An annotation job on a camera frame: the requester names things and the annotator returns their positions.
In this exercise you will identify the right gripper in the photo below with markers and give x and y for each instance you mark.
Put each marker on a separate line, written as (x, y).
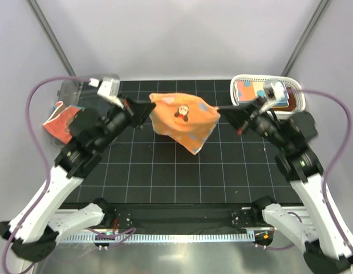
(239, 115)

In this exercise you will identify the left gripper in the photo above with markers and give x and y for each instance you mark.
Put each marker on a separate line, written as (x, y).
(138, 112)

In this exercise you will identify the light blue dotted towel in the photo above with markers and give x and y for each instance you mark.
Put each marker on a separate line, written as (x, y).
(246, 90)

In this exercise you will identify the peach dotted towel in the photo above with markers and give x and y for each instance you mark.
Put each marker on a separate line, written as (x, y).
(186, 118)

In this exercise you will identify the brown towel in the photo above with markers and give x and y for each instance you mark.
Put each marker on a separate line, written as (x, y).
(294, 102)

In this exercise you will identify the salmon pink towel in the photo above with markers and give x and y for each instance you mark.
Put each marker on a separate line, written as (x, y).
(58, 123)

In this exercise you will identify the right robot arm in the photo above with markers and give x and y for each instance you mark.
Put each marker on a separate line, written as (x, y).
(328, 246)

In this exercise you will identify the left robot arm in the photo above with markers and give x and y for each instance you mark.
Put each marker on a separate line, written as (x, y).
(35, 233)

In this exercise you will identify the black grid mat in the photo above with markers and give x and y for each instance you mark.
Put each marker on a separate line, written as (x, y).
(144, 167)

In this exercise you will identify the white perforated basket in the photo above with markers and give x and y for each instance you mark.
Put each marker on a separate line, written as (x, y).
(289, 82)

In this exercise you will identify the clear plastic bin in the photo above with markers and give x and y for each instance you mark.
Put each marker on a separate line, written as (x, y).
(79, 94)

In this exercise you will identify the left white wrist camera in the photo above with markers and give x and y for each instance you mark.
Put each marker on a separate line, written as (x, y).
(108, 89)

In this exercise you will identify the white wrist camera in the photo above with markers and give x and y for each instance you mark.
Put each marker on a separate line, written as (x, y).
(108, 89)
(274, 95)

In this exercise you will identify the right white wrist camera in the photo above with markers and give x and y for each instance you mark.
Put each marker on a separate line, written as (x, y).
(274, 95)

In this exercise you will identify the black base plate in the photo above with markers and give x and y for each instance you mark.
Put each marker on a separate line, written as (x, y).
(182, 218)

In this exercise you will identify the white slotted cable duct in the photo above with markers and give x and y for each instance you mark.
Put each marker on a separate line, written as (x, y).
(90, 237)

